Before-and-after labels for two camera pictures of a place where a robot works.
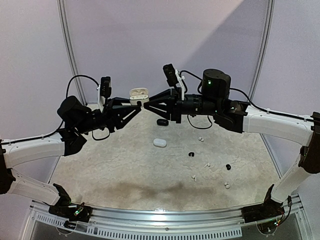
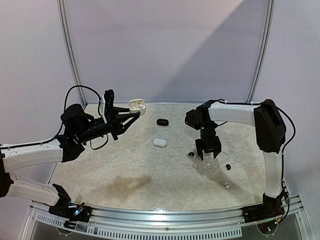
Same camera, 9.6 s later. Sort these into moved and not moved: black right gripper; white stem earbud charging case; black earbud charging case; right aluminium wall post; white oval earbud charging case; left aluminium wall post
Moved: black right gripper; white stem earbud charging case
Not moved: right aluminium wall post; left aluminium wall post; black earbud charging case; white oval earbud charging case
